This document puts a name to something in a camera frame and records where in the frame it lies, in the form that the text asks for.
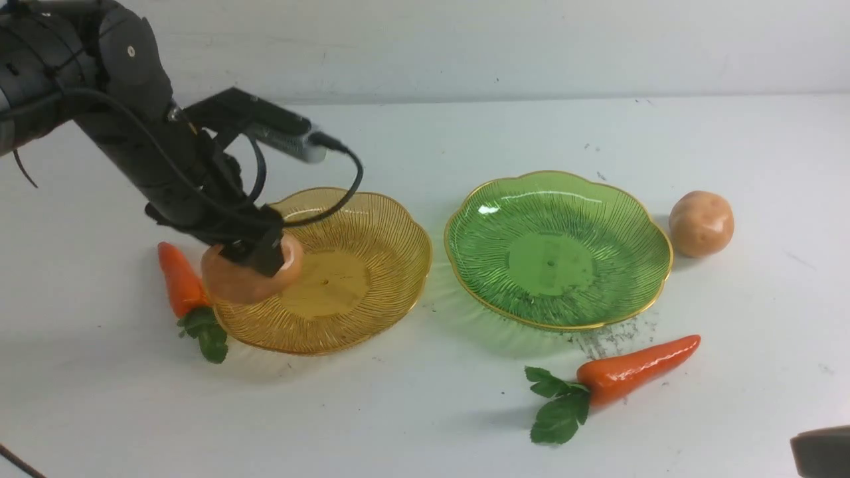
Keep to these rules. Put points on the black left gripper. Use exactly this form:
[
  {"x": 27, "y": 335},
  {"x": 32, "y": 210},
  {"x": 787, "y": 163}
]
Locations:
[{"x": 205, "y": 199}]

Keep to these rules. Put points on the toy potato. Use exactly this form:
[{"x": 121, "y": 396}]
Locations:
[
  {"x": 701, "y": 224},
  {"x": 237, "y": 284}
]

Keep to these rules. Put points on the toy carrot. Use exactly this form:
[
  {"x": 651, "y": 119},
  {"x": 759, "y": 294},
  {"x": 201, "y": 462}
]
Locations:
[
  {"x": 598, "y": 383},
  {"x": 190, "y": 304}
]

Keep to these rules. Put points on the green ribbed plastic plate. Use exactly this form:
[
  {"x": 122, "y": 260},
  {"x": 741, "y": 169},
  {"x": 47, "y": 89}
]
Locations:
[{"x": 558, "y": 252}]

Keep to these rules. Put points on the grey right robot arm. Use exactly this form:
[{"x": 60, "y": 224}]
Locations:
[{"x": 822, "y": 453}]

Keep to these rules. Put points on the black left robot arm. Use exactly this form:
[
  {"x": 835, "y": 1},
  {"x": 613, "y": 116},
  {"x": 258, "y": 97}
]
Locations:
[{"x": 97, "y": 64}]

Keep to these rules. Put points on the amber ribbed plastic plate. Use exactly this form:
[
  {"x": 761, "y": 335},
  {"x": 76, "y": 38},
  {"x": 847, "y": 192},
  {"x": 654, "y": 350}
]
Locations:
[{"x": 364, "y": 269}]

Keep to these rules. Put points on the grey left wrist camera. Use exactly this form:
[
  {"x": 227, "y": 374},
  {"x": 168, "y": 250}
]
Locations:
[{"x": 234, "y": 112}]

